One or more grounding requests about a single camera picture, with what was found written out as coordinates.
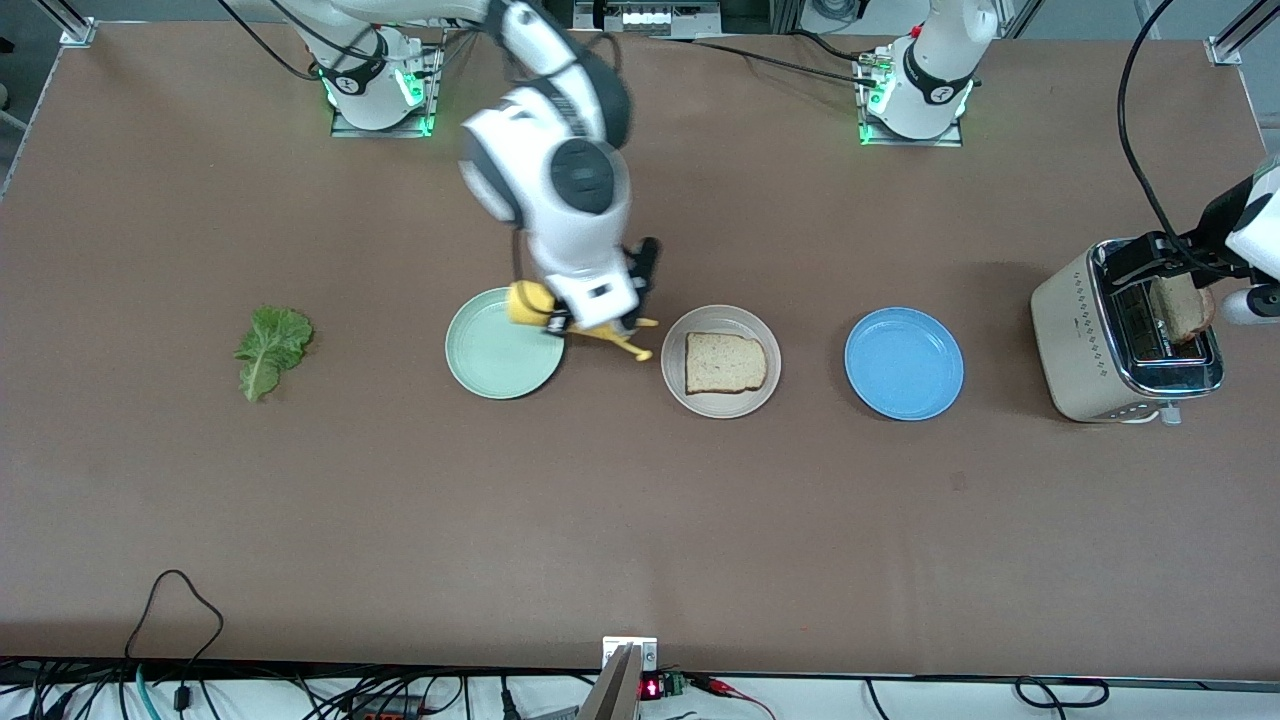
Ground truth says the yellow squeeze bottle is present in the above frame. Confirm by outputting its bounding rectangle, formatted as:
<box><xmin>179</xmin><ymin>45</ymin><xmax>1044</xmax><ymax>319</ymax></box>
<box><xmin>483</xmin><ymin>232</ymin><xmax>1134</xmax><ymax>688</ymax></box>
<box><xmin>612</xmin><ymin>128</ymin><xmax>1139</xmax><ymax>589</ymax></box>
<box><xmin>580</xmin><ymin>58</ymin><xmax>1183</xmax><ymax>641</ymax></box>
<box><xmin>507</xmin><ymin>280</ymin><xmax>661</xmax><ymax>363</ymax></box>

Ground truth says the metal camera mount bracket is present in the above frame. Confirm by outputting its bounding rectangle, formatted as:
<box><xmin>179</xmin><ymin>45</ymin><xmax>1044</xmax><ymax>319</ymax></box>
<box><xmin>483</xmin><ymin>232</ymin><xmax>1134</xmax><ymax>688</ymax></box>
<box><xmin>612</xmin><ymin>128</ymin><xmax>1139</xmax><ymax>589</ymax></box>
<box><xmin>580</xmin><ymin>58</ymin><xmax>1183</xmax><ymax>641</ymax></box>
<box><xmin>578</xmin><ymin>636</ymin><xmax>659</xmax><ymax>720</ymax></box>

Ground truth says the mint green plate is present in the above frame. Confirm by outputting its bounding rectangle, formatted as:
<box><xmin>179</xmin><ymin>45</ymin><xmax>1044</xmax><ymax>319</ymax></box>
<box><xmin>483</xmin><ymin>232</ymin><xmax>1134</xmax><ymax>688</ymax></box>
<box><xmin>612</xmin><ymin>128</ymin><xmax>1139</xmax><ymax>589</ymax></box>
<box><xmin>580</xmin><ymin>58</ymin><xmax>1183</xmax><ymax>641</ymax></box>
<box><xmin>445</xmin><ymin>287</ymin><xmax>566</xmax><ymax>401</ymax></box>

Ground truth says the blue plate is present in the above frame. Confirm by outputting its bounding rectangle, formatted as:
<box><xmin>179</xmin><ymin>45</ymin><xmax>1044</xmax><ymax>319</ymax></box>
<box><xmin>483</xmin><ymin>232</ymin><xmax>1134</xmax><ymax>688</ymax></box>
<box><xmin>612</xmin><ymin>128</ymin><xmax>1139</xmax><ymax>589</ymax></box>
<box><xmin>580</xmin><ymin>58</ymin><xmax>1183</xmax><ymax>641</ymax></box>
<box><xmin>844</xmin><ymin>307</ymin><xmax>965</xmax><ymax>421</ymax></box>

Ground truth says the beige chrome toaster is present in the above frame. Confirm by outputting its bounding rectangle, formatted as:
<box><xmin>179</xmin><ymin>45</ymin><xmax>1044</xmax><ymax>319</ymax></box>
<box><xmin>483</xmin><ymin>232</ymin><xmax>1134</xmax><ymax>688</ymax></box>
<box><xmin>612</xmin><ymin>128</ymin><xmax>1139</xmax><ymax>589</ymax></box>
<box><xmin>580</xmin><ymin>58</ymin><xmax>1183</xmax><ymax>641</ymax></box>
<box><xmin>1030</xmin><ymin>238</ymin><xmax>1226</xmax><ymax>426</ymax></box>

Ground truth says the black looped cable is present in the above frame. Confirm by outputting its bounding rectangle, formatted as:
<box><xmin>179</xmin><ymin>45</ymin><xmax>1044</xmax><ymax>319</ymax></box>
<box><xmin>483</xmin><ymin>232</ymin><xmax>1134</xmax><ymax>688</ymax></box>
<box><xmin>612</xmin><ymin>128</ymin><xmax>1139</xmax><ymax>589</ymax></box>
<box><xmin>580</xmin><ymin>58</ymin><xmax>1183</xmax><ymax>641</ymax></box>
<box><xmin>123</xmin><ymin>570</ymin><xmax>226</xmax><ymax>720</ymax></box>

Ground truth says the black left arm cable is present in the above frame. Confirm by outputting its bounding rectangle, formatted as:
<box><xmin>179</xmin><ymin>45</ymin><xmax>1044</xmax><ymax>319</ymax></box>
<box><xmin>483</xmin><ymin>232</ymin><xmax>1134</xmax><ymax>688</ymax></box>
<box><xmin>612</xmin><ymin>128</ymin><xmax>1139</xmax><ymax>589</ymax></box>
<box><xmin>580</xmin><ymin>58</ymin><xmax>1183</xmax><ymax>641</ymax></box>
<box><xmin>1118</xmin><ymin>0</ymin><xmax>1201</xmax><ymax>251</ymax></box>

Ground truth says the black coiled cable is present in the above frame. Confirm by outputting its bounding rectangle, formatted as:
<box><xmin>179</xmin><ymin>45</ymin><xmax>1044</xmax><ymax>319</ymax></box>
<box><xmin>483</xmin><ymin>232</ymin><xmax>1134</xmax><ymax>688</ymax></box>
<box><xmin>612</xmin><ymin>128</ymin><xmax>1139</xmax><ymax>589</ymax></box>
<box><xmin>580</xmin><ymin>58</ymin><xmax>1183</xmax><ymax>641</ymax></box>
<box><xmin>865</xmin><ymin>678</ymin><xmax>1111</xmax><ymax>711</ymax></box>

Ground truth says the black base power cable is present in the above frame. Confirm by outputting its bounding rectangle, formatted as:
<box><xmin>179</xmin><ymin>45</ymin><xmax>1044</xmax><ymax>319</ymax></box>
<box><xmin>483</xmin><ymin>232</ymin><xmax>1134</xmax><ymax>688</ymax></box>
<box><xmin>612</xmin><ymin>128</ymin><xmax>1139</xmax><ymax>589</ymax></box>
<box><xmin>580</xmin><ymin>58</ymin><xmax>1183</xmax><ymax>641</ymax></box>
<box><xmin>650</xmin><ymin>30</ymin><xmax>883</xmax><ymax>83</ymax></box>

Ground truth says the beige plate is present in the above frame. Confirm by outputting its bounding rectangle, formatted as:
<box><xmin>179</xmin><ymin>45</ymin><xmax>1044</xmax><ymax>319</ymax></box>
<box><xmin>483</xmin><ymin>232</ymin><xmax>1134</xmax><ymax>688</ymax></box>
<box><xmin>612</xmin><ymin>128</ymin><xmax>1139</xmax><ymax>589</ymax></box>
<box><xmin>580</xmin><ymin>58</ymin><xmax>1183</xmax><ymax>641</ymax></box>
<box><xmin>661</xmin><ymin>304</ymin><xmax>782</xmax><ymax>419</ymax></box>

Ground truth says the red clip wire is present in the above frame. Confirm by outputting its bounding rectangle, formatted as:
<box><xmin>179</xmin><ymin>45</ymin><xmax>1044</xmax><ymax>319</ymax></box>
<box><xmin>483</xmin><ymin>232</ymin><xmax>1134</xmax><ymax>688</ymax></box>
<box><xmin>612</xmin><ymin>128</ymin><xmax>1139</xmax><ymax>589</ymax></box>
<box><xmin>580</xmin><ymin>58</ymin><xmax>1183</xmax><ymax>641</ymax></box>
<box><xmin>690</xmin><ymin>675</ymin><xmax>776</xmax><ymax>720</ymax></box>

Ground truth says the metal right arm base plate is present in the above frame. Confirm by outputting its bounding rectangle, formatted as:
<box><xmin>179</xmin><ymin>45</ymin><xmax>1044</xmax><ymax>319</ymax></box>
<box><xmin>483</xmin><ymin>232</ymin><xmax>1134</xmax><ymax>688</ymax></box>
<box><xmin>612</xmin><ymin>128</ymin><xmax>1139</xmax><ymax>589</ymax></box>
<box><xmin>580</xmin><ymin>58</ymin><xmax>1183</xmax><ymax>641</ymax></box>
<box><xmin>330</xmin><ymin>28</ymin><xmax>447</xmax><ymax>139</ymax></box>

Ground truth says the aluminium frame corner bracket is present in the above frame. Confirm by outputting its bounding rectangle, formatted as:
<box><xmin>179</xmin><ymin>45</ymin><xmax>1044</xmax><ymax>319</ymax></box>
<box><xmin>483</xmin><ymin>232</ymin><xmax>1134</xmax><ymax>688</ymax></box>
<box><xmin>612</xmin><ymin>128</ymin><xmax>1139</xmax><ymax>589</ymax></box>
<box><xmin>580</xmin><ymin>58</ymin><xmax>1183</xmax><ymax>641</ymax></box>
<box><xmin>40</xmin><ymin>0</ymin><xmax>98</xmax><ymax>47</ymax></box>
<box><xmin>1205</xmin><ymin>0</ymin><xmax>1280</xmax><ymax>67</ymax></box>

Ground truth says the green lettuce leaf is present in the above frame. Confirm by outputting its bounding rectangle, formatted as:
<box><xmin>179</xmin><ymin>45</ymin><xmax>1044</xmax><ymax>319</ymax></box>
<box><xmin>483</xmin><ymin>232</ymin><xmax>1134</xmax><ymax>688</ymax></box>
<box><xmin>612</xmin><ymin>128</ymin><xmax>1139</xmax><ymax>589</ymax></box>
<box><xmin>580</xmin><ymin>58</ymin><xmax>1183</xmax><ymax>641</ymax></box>
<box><xmin>234</xmin><ymin>306</ymin><xmax>314</xmax><ymax>403</ymax></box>

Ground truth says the brown bread slice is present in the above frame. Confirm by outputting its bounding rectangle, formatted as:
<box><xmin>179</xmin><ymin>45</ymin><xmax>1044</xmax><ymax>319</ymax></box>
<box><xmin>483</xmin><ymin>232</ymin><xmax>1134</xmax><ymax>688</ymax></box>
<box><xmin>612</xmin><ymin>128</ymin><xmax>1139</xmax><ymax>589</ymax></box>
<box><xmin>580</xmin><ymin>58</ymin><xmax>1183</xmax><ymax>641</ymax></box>
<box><xmin>684</xmin><ymin>332</ymin><xmax>769</xmax><ymax>395</ymax></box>
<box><xmin>1148</xmin><ymin>275</ymin><xmax>1217</xmax><ymax>347</ymax></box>

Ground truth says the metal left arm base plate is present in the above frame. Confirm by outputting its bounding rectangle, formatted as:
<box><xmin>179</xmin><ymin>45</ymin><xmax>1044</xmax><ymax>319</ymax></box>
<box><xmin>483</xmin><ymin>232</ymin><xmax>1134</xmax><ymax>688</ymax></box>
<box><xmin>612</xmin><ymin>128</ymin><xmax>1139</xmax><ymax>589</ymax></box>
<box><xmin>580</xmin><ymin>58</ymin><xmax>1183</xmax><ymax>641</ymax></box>
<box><xmin>858</xmin><ymin>95</ymin><xmax>966</xmax><ymax>149</ymax></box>

